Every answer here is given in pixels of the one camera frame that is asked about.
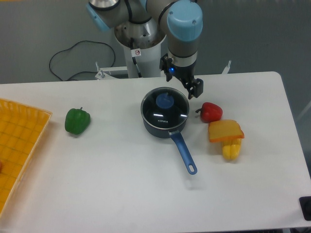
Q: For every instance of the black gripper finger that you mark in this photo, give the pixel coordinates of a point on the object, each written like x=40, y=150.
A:
x=194, y=88
x=166, y=66

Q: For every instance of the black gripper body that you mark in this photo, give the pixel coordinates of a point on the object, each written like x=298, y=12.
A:
x=184, y=74

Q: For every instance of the glass pot lid blue knob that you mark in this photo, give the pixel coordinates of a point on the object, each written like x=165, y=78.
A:
x=165, y=108

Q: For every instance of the dark blue saucepan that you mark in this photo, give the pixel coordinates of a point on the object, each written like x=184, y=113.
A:
x=174, y=133

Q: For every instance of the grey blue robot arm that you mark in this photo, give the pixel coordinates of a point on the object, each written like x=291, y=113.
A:
x=180, y=20

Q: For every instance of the red bell pepper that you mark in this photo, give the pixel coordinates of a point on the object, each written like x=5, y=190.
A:
x=210, y=112

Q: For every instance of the orange bread slice toy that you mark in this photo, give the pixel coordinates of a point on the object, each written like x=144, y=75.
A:
x=223, y=130

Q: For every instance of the yellow bell pepper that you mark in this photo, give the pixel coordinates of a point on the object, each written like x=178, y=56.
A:
x=231, y=148

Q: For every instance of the green bell pepper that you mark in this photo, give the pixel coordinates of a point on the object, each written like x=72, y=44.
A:
x=77, y=120

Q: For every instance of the black object table corner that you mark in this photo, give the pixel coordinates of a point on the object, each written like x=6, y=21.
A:
x=305, y=204

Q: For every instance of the yellow plastic basket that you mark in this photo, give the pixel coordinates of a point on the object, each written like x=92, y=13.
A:
x=21, y=127

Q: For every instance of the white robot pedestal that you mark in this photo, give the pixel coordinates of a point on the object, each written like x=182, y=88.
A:
x=142, y=48

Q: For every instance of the white metal base frame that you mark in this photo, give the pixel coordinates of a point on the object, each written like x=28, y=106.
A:
x=110, y=73

